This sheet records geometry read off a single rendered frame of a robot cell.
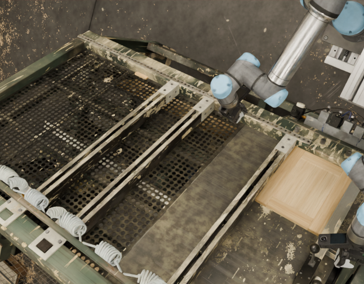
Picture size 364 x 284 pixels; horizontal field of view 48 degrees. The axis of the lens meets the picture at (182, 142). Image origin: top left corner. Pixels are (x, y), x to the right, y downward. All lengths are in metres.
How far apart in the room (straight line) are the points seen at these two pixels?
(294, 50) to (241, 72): 0.20
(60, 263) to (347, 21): 1.40
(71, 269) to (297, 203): 0.99
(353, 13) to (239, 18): 1.62
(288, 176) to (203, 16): 1.74
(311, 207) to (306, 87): 1.29
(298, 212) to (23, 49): 3.57
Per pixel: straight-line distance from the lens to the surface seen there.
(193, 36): 3.36
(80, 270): 1.62
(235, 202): 1.79
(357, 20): 1.69
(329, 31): 1.93
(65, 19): 4.26
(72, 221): 1.61
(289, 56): 1.37
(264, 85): 1.42
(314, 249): 1.62
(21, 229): 1.78
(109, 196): 1.82
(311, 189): 1.98
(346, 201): 1.95
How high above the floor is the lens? 2.92
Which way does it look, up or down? 58 degrees down
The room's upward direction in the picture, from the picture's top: 106 degrees counter-clockwise
